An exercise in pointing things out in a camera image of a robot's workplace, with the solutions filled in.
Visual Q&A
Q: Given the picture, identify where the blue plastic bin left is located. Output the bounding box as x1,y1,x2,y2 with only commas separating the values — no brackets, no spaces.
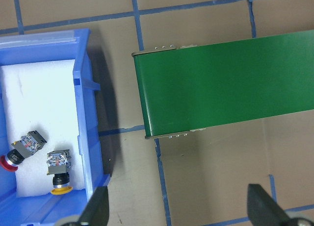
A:
0,28,110,226

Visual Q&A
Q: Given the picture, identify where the red mushroom push button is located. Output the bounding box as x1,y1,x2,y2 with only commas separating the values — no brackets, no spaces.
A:
0,130,47,172

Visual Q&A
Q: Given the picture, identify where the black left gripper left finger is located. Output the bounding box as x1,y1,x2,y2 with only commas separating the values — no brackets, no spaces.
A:
78,186,109,226

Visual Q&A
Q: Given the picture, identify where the white foam pad left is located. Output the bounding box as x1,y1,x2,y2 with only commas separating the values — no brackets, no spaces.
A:
0,60,85,197

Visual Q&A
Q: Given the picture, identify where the green conveyor belt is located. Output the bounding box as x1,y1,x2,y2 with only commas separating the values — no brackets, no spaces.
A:
132,30,314,138

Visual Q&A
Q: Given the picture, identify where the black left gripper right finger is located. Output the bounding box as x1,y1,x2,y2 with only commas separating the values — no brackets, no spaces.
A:
247,184,290,226

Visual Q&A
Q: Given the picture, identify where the yellow mushroom push button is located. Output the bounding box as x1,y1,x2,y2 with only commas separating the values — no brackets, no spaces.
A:
46,149,73,196

